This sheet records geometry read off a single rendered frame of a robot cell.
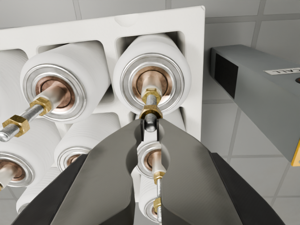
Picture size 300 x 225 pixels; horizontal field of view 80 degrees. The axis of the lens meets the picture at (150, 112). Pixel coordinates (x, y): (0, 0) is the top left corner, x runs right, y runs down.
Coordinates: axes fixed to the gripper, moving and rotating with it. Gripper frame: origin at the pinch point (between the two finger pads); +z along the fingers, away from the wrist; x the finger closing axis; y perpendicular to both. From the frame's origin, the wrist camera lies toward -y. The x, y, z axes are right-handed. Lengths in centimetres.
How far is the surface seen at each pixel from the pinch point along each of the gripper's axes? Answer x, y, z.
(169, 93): 2.0, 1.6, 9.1
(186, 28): 4.8, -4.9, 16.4
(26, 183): -20.9, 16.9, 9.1
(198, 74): 7.0, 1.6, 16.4
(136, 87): -1.9, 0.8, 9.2
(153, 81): 0.2, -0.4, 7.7
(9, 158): -21.6, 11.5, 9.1
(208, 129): 15.9, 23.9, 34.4
